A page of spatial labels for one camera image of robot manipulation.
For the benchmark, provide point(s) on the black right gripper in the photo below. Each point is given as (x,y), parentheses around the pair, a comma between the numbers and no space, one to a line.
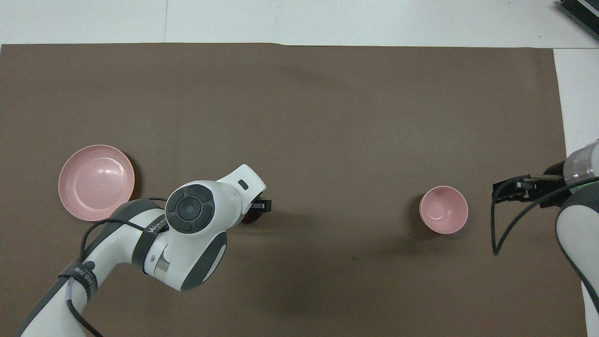
(554,192)

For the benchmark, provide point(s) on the dark red apple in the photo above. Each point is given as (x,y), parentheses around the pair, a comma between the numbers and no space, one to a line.
(250,218)

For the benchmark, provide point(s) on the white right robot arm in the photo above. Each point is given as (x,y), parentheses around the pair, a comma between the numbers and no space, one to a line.
(580,234)

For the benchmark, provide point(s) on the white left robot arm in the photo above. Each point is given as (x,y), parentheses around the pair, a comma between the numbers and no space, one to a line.
(192,234)

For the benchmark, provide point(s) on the pink bowl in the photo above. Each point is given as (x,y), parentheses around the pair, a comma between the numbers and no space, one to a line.
(443,209)

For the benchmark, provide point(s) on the pink plate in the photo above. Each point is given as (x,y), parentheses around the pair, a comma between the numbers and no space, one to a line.
(96,182)

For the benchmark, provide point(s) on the brown table mat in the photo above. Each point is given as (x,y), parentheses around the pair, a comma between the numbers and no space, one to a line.
(327,117)

